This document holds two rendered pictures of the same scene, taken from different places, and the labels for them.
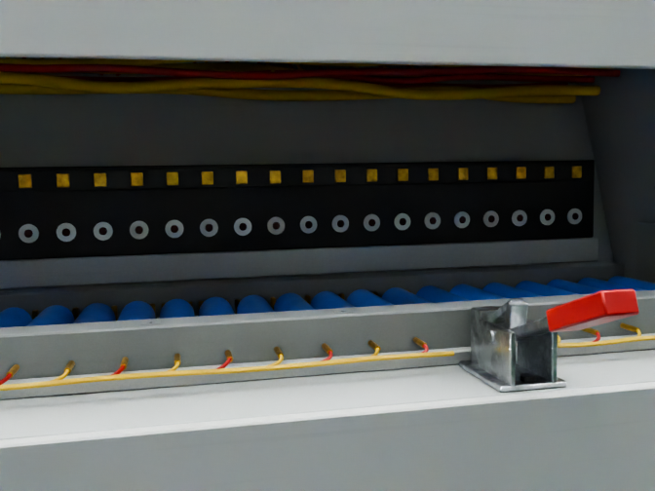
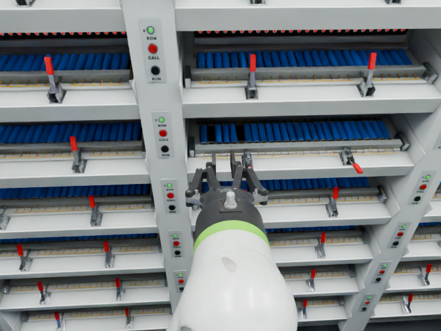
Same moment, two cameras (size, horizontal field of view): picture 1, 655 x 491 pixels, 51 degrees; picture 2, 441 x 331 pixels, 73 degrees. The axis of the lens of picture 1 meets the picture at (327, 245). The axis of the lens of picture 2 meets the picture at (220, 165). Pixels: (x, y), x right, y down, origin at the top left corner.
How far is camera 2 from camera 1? 0.64 m
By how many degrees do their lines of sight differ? 49
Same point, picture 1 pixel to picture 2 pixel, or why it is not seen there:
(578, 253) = not seen: hidden behind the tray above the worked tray
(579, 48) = (383, 111)
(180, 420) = (298, 166)
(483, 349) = (343, 155)
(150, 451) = (294, 171)
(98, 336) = (285, 148)
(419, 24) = (353, 109)
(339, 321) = (321, 146)
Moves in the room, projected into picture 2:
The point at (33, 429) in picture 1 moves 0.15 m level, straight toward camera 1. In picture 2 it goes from (279, 165) to (307, 202)
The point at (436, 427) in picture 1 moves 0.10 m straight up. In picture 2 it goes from (331, 170) to (340, 136)
